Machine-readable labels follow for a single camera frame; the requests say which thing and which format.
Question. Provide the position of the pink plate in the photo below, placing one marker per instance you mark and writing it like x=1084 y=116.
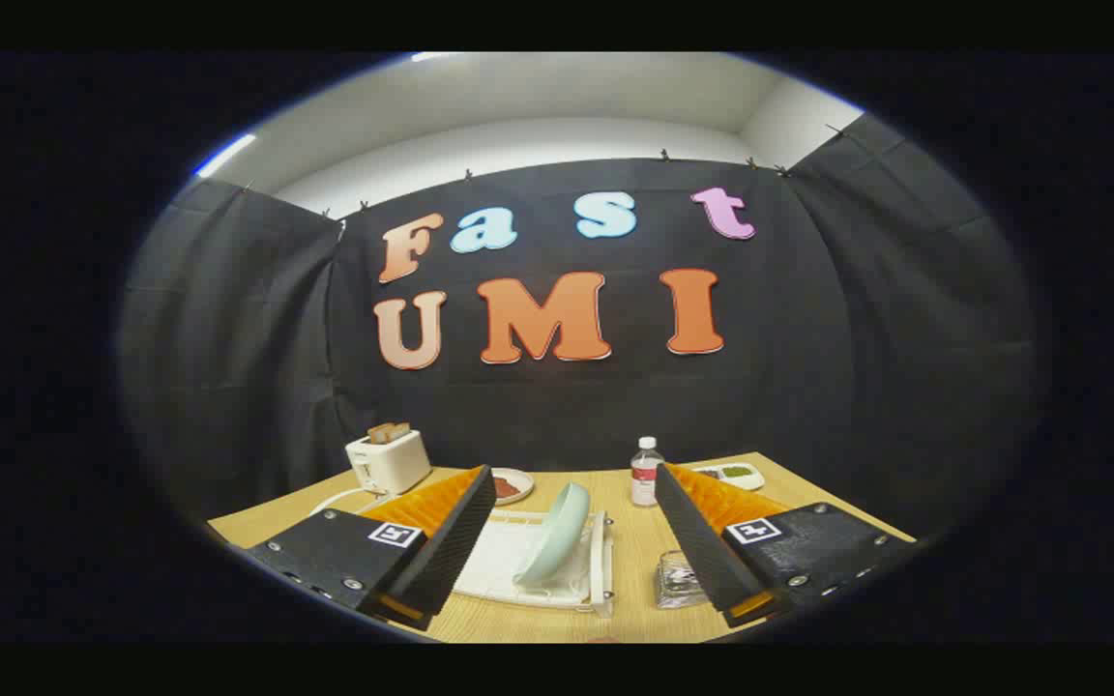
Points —
x=524 y=481

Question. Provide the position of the toast slices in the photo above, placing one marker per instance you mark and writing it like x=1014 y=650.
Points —
x=389 y=431

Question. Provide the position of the black backdrop cloth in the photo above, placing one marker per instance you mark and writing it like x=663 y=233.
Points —
x=808 y=367

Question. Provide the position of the brown food pieces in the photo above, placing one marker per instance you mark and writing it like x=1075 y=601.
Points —
x=505 y=487

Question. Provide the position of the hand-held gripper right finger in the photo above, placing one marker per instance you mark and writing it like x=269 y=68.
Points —
x=702 y=551

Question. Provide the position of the white toaster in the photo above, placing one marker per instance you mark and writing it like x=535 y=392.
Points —
x=388 y=464

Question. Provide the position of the clear plastic bottle red label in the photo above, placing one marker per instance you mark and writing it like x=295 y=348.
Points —
x=646 y=478

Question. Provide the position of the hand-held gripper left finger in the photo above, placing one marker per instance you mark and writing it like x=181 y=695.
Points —
x=451 y=551

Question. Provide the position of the mint green plate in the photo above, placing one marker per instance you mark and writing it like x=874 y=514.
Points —
x=557 y=527

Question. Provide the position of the white divided food tray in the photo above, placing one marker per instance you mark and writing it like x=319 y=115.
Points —
x=746 y=476

